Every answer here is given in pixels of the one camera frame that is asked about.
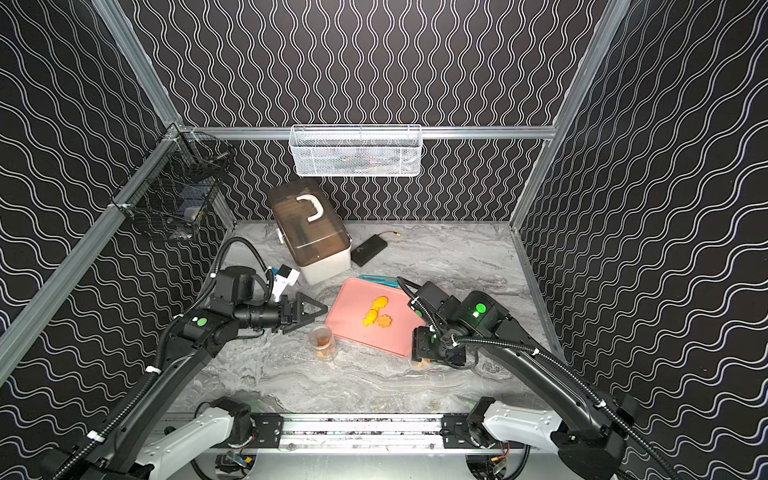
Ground black wire wall basket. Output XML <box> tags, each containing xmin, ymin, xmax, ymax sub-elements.
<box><xmin>121</xmin><ymin>132</ymin><xmax>235</xmax><ymax>242</ymax></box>

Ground pink plastic tray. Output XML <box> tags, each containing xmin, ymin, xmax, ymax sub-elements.
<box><xmin>326</xmin><ymin>278</ymin><xmax>425</xmax><ymax>358</ymax></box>

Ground black battery pack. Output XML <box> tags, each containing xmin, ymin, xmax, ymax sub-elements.
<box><xmin>351</xmin><ymin>234</ymin><xmax>388</xmax><ymax>267</ymax></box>

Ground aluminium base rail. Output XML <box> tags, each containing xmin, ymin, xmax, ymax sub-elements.
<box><xmin>119</xmin><ymin>412</ymin><xmax>607</xmax><ymax>454</ymax></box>

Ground white box brown lid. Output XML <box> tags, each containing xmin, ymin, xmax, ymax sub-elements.
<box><xmin>268</xmin><ymin>178</ymin><xmax>351</xmax><ymax>285</ymax></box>

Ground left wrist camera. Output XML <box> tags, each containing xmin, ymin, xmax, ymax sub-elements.
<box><xmin>271</xmin><ymin>264</ymin><xmax>301</xmax><ymax>302</ymax></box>

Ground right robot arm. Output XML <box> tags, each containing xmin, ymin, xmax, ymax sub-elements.
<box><xmin>397</xmin><ymin>277</ymin><xmax>679</xmax><ymax>479</ymax></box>

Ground teal utility knife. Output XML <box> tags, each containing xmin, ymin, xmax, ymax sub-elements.
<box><xmin>358</xmin><ymin>275</ymin><xmax>399</xmax><ymax>288</ymax></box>

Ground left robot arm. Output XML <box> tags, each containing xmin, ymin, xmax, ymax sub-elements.
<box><xmin>37</xmin><ymin>236</ymin><xmax>328</xmax><ymax>479</ymax></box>

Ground white mesh wall basket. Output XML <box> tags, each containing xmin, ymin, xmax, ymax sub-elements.
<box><xmin>288</xmin><ymin>124</ymin><xmax>424</xmax><ymax>177</ymax></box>

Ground yellow cookie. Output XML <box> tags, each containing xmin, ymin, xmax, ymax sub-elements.
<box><xmin>372</xmin><ymin>296</ymin><xmax>388</xmax><ymax>310</ymax></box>
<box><xmin>363</xmin><ymin>309</ymin><xmax>379</xmax><ymax>326</ymax></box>
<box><xmin>377</xmin><ymin>315</ymin><xmax>392</xmax><ymax>328</ymax></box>

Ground clear jar dark cookies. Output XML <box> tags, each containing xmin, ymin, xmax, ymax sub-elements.
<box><xmin>308</xmin><ymin>325</ymin><xmax>337</xmax><ymax>361</ymax></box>

